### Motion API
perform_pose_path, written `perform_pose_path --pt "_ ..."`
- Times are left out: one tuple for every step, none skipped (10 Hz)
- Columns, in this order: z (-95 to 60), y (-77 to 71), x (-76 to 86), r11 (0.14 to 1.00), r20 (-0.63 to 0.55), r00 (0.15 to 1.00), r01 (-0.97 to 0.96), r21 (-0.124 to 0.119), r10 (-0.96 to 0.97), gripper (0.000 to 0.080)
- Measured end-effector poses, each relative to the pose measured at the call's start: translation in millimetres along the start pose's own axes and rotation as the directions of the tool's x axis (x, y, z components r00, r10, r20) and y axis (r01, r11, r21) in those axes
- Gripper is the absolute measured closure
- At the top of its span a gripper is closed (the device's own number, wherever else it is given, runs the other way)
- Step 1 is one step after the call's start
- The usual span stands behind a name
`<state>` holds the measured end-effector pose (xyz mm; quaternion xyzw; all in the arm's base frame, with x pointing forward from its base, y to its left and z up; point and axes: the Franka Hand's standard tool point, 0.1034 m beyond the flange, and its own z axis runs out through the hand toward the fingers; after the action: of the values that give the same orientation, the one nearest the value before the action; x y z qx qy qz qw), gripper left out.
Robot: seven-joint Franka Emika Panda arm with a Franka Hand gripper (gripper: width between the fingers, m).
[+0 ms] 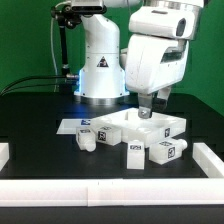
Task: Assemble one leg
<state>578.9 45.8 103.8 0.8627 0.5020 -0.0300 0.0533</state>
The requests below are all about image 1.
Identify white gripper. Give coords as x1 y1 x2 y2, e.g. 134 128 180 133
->
125 34 189 119

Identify white square tabletop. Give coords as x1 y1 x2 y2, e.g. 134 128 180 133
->
91 108 186 148

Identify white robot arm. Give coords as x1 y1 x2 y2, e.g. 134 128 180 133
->
51 0 205 119

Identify white tag sheet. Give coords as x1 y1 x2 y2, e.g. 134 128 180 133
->
57 118 91 135

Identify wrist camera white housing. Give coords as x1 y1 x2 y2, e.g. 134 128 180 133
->
129 6 197 40

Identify black cables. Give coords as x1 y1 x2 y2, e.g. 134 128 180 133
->
0 73 81 98

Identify white right fence rail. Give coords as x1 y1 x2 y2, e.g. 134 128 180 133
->
192 143 224 178

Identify white fence rail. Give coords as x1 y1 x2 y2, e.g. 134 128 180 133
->
192 143 224 178
0 143 9 171
0 178 224 207

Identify white front fence rail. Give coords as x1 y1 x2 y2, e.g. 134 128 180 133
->
0 178 224 207

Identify white left fence rail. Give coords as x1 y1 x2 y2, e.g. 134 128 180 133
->
0 143 9 171

